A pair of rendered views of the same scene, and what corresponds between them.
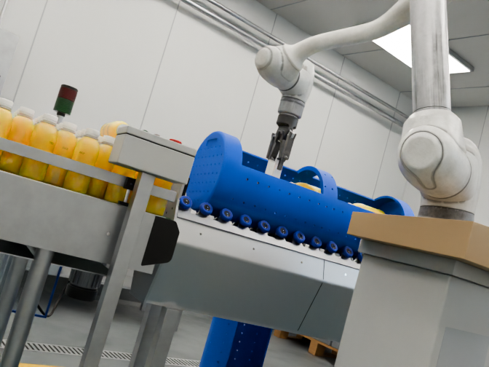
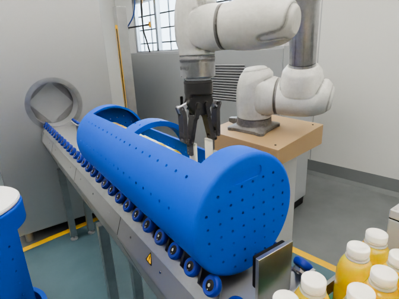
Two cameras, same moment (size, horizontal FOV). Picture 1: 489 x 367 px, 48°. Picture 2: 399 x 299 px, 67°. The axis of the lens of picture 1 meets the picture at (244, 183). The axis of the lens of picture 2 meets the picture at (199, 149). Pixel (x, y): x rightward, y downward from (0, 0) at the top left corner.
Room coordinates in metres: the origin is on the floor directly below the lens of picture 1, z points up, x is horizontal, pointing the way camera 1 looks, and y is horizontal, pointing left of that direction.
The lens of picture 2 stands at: (2.03, 0.69, 1.43)
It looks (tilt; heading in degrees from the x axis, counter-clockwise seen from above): 18 degrees down; 262
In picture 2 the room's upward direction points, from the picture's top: 3 degrees counter-clockwise
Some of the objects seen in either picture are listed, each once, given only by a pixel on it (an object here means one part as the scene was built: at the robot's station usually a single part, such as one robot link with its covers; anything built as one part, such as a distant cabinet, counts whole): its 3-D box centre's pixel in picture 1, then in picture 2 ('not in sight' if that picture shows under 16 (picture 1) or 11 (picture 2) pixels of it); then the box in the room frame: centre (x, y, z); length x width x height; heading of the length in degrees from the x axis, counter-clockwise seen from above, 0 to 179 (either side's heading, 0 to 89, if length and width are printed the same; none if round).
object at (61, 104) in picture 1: (63, 106); not in sight; (1.97, 0.71, 1.18); 0.06 x 0.06 x 0.05
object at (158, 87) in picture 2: not in sight; (203, 120); (1.55, -2.46, 0.72); 2.15 x 0.54 x 1.45; 126
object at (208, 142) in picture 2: (277, 170); (208, 150); (1.90, -0.10, 1.17); 0.03 x 0.01 x 0.07; 117
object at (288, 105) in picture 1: (290, 109); (197, 67); (1.92, -0.09, 1.39); 0.09 x 0.09 x 0.06
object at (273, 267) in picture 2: (177, 192); (271, 272); (1.83, 0.21, 0.99); 0.10 x 0.02 x 0.12; 27
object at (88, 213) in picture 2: not in sight; (85, 199); (2.68, -1.64, 0.31); 0.06 x 0.06 x 0.63; 27
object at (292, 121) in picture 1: (285, 128); (198, 96); (1.92, -0.09, 1.32); 0.08 x 0.07 x 0.09; 27
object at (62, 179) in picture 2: not in sight; (67, 204); (2.80, -1.58, 0.31); 0.06 x 0.06 x 0.63; 27
